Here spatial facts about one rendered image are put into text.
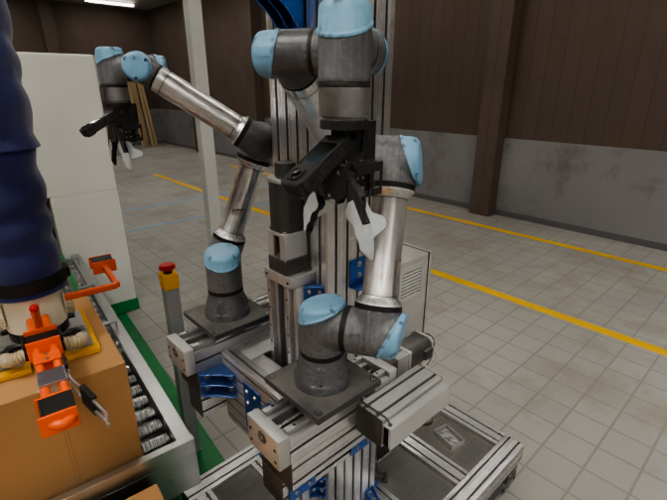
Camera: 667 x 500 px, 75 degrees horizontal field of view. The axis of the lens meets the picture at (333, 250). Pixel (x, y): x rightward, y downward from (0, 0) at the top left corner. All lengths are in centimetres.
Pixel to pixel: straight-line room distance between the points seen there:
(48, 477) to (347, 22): 153
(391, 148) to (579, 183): 544
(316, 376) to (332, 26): 80
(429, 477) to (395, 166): 146
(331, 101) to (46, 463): 140
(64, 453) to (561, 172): 595
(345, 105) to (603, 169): 575
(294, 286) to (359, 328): 30
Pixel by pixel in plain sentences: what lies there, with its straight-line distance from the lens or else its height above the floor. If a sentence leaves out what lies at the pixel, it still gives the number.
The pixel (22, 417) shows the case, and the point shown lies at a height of 89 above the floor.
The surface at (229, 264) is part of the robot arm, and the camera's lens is 143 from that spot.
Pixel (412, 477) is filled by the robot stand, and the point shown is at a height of 21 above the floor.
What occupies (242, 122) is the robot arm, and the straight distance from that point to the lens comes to 136.
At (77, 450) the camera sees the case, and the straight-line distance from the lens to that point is 170.
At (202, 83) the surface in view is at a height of 179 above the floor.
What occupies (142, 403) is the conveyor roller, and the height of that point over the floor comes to 54.
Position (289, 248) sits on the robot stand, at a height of 133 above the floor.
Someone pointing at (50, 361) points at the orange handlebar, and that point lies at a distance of 144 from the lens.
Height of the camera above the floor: 176
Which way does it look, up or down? 20 degrees down
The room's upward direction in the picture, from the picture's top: straight up
